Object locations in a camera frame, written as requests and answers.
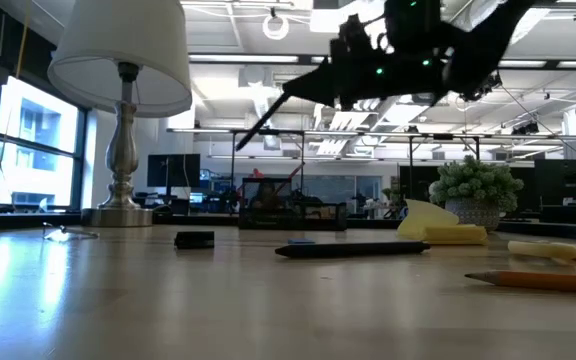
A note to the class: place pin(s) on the black computer monitor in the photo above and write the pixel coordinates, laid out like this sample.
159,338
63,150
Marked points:
174,170

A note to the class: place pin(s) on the black ceiling rig camera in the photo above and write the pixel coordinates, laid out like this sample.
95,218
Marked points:
485,87

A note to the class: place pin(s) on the dark framed window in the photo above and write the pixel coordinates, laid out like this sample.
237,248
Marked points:
80,160

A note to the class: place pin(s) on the black mesh desk organizer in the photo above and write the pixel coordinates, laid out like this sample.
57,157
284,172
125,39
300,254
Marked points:
293,215

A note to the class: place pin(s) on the sharpened orange pencil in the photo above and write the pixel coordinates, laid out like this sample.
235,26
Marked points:
543,281

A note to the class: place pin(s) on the black marker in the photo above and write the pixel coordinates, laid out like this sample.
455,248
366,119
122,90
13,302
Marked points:
260,122

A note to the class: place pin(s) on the yellow sticky note pad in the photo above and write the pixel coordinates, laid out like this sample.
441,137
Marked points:
443,232

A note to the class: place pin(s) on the black binder clip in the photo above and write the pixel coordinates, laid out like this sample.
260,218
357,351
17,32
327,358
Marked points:
194,240

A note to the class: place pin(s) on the clear silver clip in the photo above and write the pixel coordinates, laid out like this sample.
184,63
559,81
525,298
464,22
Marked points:
60,234

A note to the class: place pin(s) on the pale yellow highlighter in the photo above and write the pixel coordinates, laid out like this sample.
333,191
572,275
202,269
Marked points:
538,249

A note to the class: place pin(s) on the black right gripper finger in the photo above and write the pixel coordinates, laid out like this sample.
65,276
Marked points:
325,95
318,77

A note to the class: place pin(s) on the black pen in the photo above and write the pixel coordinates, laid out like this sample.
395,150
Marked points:
353,249

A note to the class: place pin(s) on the green plant in patterned pot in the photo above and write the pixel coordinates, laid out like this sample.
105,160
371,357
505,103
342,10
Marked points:
475,182

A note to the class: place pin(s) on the orange pencil with red eraser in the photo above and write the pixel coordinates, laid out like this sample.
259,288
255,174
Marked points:
288,181

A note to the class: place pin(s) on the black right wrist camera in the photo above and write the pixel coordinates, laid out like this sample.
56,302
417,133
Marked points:
348,37

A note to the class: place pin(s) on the small blue eraser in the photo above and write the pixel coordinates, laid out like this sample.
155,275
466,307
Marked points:
301,242

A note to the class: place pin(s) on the black metal table frame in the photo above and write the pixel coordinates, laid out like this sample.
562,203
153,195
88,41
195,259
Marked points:
411,165
233,160

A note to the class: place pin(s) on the white shade silver table lamp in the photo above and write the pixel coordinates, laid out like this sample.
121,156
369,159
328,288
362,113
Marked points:
122,150

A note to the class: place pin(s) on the small black rig camera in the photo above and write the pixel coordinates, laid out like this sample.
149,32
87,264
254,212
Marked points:
525,129

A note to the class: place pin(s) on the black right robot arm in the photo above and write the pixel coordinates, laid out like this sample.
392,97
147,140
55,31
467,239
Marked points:
478,45

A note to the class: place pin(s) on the large dark monitor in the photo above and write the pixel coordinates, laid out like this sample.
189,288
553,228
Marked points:
565,180

